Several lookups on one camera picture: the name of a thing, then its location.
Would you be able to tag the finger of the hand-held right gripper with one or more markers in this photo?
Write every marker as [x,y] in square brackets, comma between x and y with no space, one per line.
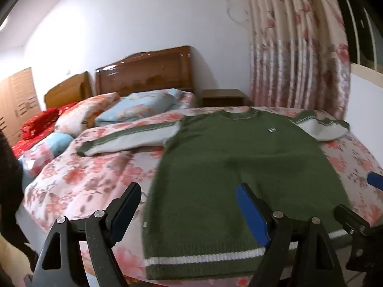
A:
[366,236]
[376,181]

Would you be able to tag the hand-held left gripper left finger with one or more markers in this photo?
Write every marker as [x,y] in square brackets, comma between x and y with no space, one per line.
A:
[123,212]

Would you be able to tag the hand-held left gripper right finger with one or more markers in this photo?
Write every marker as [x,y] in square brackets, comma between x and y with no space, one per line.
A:
[251,215]

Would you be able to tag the green knit sweater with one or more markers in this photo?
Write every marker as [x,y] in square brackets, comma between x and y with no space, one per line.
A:
[233,158]

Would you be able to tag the bed with floral sheet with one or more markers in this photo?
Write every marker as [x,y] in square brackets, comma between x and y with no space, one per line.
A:
[89,173]

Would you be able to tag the folded light blue quilt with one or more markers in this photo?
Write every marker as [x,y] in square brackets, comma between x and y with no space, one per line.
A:
[45,149]

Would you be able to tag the light blue floral pillow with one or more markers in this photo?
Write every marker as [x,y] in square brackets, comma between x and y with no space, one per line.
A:
[137,106]

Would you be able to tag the pink floral pillow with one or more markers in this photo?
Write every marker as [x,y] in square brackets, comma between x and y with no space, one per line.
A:
[85,112]

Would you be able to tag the person's dark clothing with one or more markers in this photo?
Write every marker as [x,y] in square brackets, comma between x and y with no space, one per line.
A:
[12,191]

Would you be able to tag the wooden bedside table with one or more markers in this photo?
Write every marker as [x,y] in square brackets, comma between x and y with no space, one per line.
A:
[224,97]

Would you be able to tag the red blanket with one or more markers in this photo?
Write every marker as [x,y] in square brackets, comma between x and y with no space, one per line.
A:
[39,122]

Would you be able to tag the small wooden headboard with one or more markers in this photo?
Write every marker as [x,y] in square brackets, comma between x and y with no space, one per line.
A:
[70,88]

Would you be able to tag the large wooden headboard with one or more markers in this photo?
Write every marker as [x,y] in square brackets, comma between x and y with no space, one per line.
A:
[149,71]

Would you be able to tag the wooden wardrobe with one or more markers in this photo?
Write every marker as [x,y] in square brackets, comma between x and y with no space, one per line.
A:
[18,104]

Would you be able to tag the window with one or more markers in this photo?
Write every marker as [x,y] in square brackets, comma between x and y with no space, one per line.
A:
[362,30]

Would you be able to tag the floral curtain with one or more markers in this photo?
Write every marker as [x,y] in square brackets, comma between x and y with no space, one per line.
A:
[293,50]

